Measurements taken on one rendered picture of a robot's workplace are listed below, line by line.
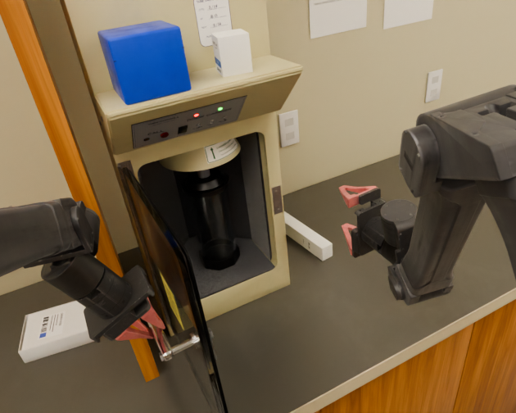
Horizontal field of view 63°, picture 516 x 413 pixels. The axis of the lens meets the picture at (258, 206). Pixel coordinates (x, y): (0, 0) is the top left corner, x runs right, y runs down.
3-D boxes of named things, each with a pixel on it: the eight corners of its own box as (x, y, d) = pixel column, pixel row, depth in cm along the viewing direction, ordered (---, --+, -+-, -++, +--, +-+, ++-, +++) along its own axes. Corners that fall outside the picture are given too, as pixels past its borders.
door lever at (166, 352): (178, 314, 69) (175, 301, 68) (199, 352, 62) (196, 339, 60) (147, 328, 67) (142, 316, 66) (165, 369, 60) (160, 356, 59)
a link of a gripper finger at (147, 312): (133, 332, 67) (92, 305, 61) (168, 302, 68) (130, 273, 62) (144, 363, 62) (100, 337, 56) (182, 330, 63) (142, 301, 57)
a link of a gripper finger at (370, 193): (355, 171, 85) (386, 190, 77) (355, 201, 89) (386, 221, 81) (326, 183, 83) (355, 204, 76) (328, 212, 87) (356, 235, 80)
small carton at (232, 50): (216, 70, 71) (210, 33, 68) (245, 65, 72) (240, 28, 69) (223, 77, 67) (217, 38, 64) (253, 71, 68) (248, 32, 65)
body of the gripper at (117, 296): (92, 315, 62) (53, 291, 57) (145, 270, 63) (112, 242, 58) (99, 346, 57) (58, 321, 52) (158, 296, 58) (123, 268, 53)
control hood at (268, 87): (110, 152, 72) (92, 94, 67) (276, 106, 83) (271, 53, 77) (123, 177, 63) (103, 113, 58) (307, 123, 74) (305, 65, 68)
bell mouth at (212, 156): (150, 150, 95) (144, 127, 92) (222, 129, 101) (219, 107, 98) (172, 180, 81) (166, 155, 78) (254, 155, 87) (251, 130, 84)
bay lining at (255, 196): (149, 251, 113) (111, 127, 94) (237, 219, 122) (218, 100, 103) (176, 307, 94) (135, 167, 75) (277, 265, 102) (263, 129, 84)
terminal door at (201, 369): (173, 324, 93) (124, 163, 72) (231, 441, 70) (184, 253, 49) (169, 325, 93) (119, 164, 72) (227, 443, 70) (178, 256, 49)
